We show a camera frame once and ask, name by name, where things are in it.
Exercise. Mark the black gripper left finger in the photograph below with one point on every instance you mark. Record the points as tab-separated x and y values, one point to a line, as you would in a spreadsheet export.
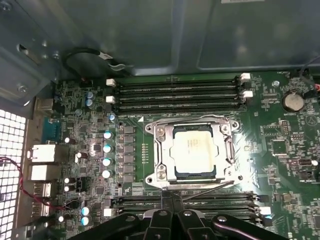
160	225

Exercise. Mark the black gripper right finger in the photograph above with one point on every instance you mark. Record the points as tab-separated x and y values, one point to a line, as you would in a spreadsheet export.
187	225

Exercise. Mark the silver topped CPU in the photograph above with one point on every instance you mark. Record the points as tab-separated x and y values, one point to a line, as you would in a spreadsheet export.
193	152

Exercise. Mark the metal socket cover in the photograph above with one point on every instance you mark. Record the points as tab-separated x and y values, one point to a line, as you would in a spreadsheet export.
166	152

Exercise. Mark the RAM slot black clips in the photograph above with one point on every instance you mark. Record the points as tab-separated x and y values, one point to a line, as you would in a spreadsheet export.
175	107
140	198
175	91

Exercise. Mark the RAM slot white clips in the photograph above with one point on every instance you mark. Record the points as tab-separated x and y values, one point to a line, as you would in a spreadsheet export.
175	83
175	99
130	209

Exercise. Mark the CPU socket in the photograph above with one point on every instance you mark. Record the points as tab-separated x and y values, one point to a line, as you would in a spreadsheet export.
153	175

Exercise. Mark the green motherboard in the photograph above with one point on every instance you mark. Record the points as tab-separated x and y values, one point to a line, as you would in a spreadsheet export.
275	175

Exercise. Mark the small silver rear port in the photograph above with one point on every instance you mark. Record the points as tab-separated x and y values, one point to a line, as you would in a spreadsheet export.
41	210
42	190

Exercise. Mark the silver rear port block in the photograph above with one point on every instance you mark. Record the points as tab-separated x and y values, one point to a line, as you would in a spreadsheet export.
43	172
42	153

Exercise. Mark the blue rear port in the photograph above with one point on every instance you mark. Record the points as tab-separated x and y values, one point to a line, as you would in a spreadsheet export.
51	130

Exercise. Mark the round coin battery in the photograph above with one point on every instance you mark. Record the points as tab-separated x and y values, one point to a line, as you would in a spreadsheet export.
292	100

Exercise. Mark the grey rear port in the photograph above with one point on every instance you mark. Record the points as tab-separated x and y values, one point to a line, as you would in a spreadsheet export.
43	105

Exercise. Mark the black PC case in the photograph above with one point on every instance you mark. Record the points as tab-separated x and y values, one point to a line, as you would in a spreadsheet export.
150	37

